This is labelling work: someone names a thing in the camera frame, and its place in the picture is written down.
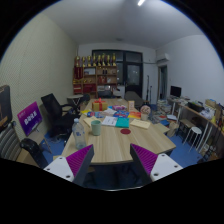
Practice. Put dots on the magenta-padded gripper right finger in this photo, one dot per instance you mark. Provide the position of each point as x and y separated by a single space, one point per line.
163 165

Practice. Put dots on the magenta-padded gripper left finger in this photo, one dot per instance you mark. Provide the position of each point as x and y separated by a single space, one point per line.
58 166

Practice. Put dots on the clear plastic water bottle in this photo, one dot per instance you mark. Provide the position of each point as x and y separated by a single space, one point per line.
79 135

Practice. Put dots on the large kraft paper envelope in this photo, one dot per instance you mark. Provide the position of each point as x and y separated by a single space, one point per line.
140 124

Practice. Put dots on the white round stool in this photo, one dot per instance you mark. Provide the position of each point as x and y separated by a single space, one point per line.
195 130

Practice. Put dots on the small wooden stool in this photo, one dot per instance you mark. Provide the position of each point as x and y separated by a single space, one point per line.
186 122

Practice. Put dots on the flat round red coaster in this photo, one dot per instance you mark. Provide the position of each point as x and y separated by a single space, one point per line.
125 131

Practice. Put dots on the black office chair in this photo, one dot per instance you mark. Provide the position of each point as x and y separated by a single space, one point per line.
56 113

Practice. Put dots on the pale green cup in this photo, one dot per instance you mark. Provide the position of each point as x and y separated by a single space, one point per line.
96 128

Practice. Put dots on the striped upholstered chair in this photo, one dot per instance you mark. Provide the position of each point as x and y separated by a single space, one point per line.
8 145

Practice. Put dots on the purple sign board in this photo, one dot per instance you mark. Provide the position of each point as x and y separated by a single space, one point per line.
29 118

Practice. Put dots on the potted flower bouquet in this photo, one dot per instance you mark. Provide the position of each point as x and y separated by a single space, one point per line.
145 110

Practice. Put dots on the orange red book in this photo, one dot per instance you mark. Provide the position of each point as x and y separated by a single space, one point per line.
134 115

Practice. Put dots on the stack of books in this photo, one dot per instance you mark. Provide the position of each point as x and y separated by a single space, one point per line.
164 107

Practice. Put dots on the teal book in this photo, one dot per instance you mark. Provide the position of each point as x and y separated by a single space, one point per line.
122 122

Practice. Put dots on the cluttered wooden side desk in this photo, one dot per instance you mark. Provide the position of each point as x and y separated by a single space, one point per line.
200 115

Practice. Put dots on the blue plastic packet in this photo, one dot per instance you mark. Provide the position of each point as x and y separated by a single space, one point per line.
94 114

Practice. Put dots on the blue illustrated book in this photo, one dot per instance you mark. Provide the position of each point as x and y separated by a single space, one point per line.
121 114

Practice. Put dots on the small upright carton box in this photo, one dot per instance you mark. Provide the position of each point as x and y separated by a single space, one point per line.
131 106

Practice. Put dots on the white printed booklet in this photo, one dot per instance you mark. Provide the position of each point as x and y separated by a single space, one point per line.
109 121

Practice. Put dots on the small round side table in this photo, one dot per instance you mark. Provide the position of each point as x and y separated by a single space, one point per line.
75 97

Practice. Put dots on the pink patterned box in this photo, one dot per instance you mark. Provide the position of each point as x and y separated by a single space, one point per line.
119 107

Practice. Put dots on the yellow gift box, red ribbon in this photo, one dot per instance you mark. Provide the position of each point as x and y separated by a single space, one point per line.
99 106

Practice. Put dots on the beige armchair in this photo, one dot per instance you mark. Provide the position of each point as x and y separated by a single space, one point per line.
133 97

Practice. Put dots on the black computer monitor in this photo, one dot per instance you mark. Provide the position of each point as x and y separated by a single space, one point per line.
175 91

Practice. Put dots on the black flat case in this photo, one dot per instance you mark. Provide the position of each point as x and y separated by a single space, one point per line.
5 105

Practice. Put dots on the black glass double door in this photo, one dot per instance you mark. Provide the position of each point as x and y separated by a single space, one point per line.
133 75

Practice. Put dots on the wooden shelf unit with trophies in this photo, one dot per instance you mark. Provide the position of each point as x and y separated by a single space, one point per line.
95 78

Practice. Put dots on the ceiling tube light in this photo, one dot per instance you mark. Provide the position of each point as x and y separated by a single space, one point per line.
141 2

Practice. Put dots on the white wall air conditioner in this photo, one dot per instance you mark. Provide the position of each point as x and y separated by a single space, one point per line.
163 57

